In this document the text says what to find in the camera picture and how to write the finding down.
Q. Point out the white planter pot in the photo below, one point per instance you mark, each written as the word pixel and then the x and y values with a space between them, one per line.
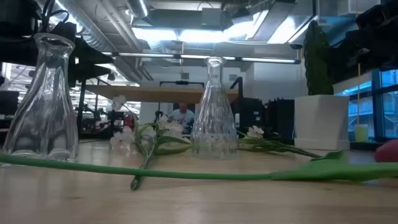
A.
pixel 321 121

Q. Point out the person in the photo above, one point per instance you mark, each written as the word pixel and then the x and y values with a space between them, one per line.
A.
pixel 183 115

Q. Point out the twisted clear glass vase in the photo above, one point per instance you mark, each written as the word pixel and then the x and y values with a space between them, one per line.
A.
pixel 43 109

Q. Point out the yellow cup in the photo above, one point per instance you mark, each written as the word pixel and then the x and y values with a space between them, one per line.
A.
pixel 361 133

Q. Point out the wooden shelf with black legs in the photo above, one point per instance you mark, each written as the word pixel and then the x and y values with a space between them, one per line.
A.
pixel 155 94

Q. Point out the red background cart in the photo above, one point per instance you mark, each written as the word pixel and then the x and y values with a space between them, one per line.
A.
pixel 129 120

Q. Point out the green cactus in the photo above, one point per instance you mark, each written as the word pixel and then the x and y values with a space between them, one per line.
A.
pixel 317 62

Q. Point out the black background workstation frame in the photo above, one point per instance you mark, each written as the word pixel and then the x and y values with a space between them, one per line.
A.
pixel 182 82

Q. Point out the diamond-cut clear glass vase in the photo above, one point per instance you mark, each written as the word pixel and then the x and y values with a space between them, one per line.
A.
pixel 214 124

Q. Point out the red artificial tulip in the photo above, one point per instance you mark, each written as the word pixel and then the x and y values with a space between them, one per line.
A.
pixel 326 172

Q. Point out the white artificial flower sprig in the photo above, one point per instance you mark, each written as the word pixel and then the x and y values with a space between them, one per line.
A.
pixel 255 132
pixel 171 127

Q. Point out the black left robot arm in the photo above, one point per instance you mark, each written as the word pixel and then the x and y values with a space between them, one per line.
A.
pixel 18 46

